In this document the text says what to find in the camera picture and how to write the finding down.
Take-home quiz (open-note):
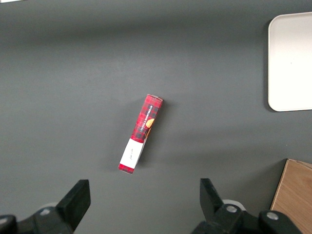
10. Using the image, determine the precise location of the red plaid cookie box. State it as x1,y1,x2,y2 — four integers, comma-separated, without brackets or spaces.
118,94,163,176

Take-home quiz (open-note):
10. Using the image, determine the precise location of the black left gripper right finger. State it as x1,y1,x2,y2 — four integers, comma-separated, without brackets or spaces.
191,177,303,234

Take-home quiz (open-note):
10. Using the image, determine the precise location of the beige plastic tray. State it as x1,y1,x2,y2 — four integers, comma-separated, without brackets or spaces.
267,11,312,113

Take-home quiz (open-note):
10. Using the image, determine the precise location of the wooden drawer cabinet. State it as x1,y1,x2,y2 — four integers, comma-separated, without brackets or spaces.
270,158,312,234

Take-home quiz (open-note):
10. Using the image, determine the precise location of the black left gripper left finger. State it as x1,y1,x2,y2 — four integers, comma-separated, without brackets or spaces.
0,179,91,234

